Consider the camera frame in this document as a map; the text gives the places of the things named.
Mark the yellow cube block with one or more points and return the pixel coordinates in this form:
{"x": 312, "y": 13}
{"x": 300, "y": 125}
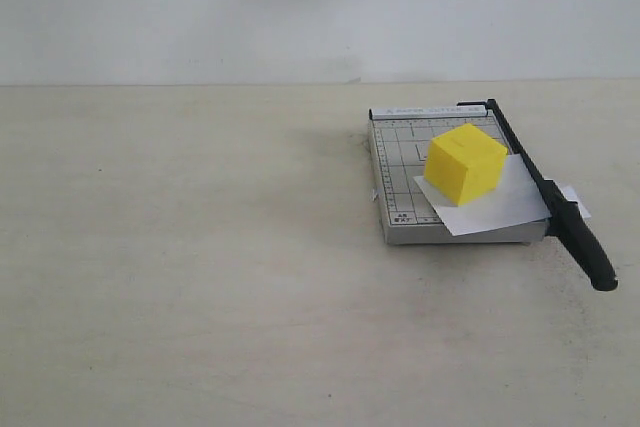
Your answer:
{"x": 464, "y": 164}

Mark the black cutter blade handle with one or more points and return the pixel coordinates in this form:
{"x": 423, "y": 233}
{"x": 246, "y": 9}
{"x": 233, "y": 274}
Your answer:
{"x": 566, "y": 222}

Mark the grey paper cutter base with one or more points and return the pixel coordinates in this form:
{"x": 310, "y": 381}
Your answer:
{"x": 399, "y": 139}

